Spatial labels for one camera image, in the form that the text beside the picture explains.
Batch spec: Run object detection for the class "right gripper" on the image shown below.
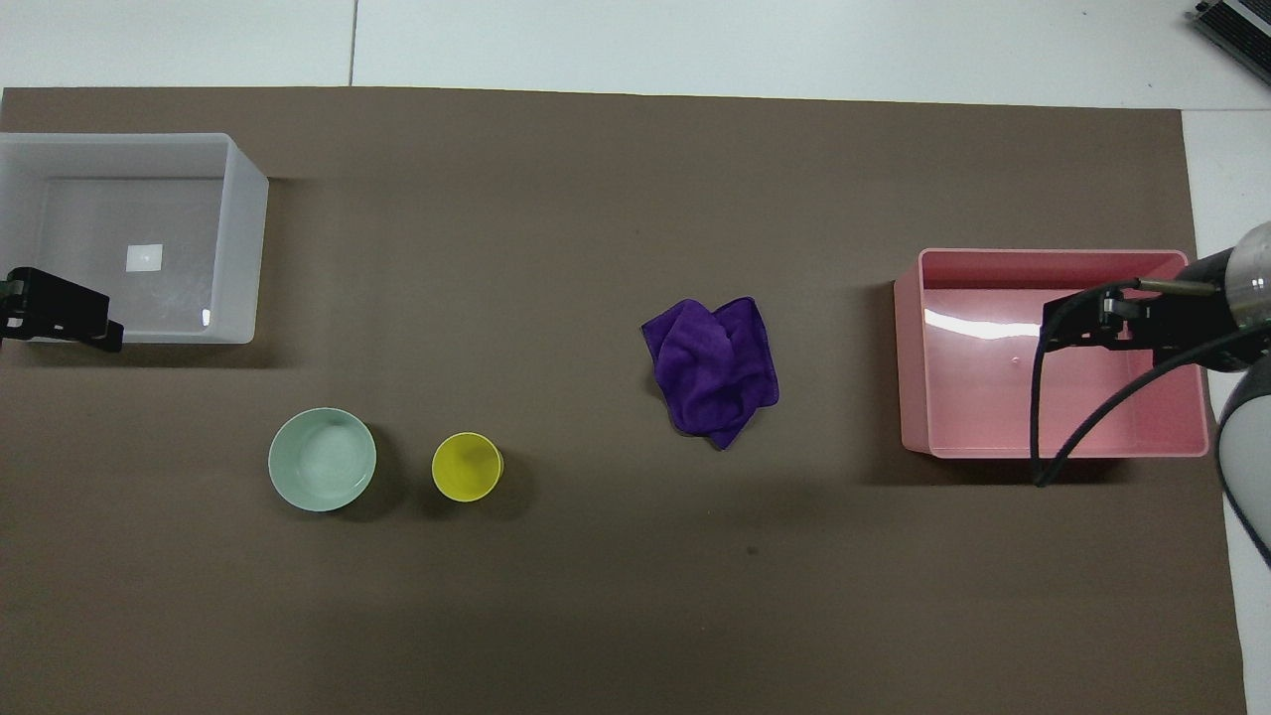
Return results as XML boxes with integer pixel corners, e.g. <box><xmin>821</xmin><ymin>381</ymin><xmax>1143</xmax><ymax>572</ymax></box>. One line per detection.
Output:
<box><xmin>1140</xmin><ymin>248</ymin><xmax>1244</xmax><ymax>373</ymax></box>

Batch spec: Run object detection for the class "translucent white plastic box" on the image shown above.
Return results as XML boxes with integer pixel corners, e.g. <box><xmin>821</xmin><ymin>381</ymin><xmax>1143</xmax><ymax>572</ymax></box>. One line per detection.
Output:
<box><xmin>0</xmin><ymin>133</ymin><xmax>270</xmax><ymax>346</ymax></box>

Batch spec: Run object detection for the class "purple cloth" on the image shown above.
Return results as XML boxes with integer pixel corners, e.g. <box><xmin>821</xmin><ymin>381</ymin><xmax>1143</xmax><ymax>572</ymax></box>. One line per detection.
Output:
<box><xmin>640</xmin><ymin>296</ymin><xmax>780</xmax><ymax>451</ymax></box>

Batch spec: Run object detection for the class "yellow cup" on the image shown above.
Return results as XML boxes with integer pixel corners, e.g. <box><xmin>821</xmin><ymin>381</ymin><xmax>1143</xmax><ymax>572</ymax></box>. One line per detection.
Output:
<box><xmin>431</xmin><ymin>432</ymin><xmax>504</xmax><ymax>503</ymax></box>

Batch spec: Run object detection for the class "light green bowl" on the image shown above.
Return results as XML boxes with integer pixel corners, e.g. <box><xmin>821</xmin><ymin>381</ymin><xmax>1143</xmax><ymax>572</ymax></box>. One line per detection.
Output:
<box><xmin>268</xmin><ymin>407</ymin><xmax>378</xmax><ymax>513</ymax></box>

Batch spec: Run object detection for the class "black cable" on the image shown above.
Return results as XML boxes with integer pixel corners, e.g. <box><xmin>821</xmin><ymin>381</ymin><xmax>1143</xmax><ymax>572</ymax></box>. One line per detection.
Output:
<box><xmin>1029</xmin><ymin>278</ymin><xmax>1271</xmax><ymax>489</ymax></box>

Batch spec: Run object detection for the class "pink plastic box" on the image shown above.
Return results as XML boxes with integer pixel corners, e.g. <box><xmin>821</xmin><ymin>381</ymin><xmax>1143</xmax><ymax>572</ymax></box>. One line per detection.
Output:
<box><xmin>894</xmin><ymin>248</ymin><xmax>1212</xmax><ymax>460</ymax></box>

